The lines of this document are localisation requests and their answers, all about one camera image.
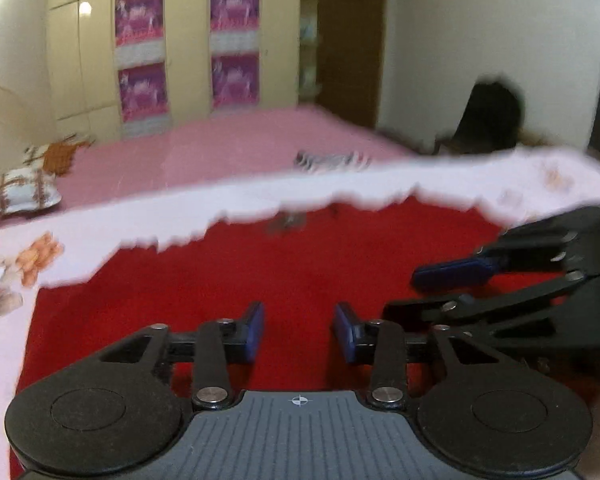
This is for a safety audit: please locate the cream curved headboard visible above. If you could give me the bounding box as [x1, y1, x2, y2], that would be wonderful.
[0, 82, 56, 211]

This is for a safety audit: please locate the cream corner shelf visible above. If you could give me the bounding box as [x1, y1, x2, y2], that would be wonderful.
[297, 0, 322, 103]

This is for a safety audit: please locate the white floral blanket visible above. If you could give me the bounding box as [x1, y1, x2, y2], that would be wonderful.
[0, 147, 600, 480]

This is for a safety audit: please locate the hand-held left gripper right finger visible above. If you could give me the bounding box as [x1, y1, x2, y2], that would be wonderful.
[332, 302, 506, 408]

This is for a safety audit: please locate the red sequined sweater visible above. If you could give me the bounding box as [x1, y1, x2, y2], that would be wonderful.
[10, 191, 600, 480]

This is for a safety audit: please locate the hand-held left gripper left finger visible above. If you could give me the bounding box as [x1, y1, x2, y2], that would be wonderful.
[97, 301, 266, 410]

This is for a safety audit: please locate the pink bed sheet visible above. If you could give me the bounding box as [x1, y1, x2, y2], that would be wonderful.
[55, 105, 416, 211]

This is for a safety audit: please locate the orange patterned pillow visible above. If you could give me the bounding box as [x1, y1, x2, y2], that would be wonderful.
[45, 135, 93, 176]

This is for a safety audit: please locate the black chair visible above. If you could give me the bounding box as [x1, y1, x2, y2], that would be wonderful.
[432, 77, 526, 156]

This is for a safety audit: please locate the brown wooden door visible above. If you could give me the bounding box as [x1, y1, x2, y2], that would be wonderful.
[317, 0, 388, 128]

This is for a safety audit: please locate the cream wardrobe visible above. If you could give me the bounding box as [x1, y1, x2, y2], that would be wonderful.
[47, 0, 321, 141]

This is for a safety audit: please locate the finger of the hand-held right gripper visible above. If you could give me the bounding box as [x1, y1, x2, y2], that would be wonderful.
[382, 270, 588, 350]
[412, 207, 600, 292]

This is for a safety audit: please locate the small white checked pillow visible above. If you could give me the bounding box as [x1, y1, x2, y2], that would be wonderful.
[22, 144, 51, 166]

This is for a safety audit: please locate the striped small cloth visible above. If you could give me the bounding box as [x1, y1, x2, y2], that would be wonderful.
[294, 149, 372, 175]

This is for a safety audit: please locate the pink wall poster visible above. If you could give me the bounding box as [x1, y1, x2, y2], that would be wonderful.
[210, 0, 261, 56]
[211, 54, 261, 110]
[114, 0, 167, 63]
[117, 61, 172, 138]

